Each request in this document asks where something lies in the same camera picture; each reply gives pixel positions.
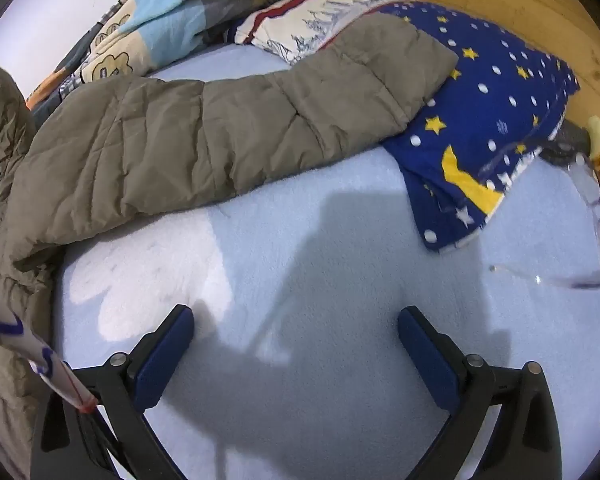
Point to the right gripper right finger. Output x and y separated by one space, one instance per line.
524 443

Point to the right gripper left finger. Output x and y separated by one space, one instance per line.
70 445

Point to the olive puffer jacket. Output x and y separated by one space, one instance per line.
127 148

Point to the light blue bed sheet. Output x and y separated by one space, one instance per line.
296 370

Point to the blue star pillow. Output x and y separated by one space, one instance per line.
464 149

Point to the patchwork cartoon quilt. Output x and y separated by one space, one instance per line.
137 37

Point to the clear frame eyeglasses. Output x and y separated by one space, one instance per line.
562 249

